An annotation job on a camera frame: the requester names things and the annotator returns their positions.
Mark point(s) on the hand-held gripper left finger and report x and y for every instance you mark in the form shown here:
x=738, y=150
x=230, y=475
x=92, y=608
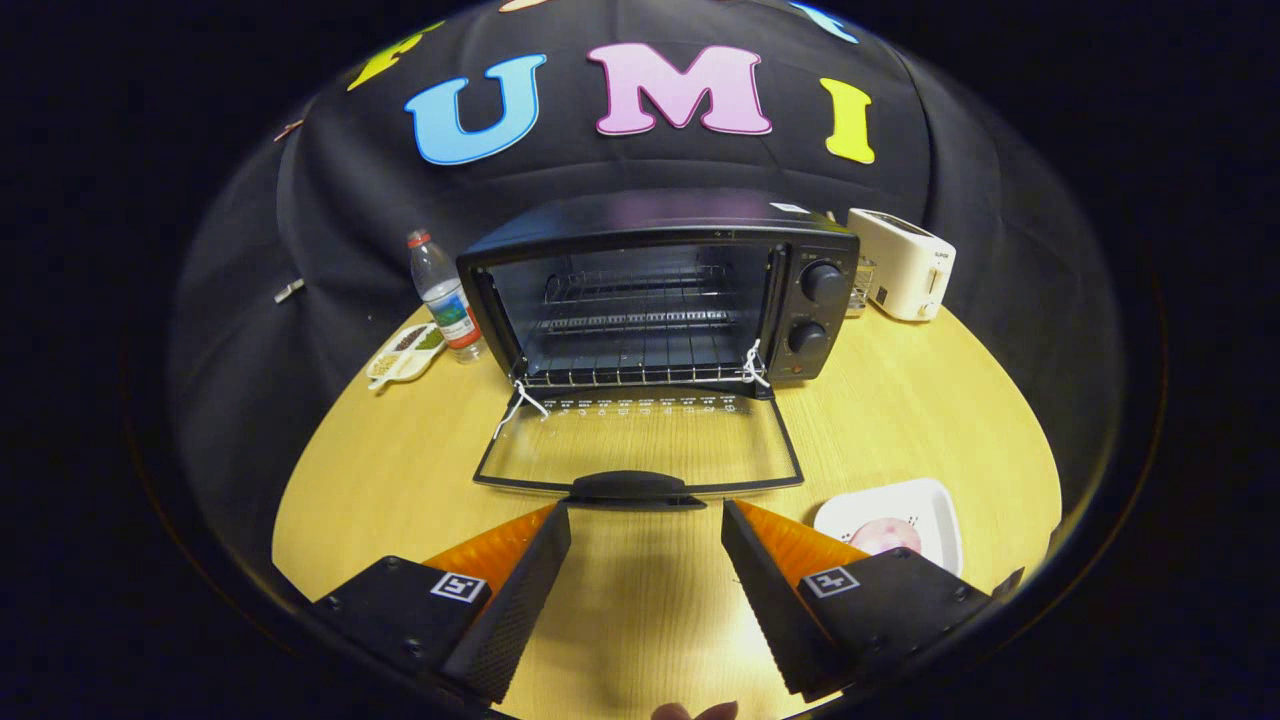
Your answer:
x=520, y=610

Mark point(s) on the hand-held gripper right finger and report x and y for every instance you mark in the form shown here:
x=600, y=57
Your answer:
x=770, y=600

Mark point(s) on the pink round meat slice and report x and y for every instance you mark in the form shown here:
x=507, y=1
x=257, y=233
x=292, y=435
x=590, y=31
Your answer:
x=890, y=535

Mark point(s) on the white square plate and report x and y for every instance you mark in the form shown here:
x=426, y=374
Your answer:
x=920, y=500

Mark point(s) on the black toaster oven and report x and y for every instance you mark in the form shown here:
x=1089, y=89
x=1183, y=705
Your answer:
x=650, y=215

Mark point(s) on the white bread toaster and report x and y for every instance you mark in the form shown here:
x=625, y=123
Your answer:
x=900, y=260

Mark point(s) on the white divided snack dish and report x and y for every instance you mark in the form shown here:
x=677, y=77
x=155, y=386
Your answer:
x=400, y=355

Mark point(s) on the clear plastic water bottle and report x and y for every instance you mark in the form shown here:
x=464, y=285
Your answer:
x=445, y=300

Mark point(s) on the silver cloth clip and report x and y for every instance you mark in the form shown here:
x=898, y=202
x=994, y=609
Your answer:
x=290, y=291

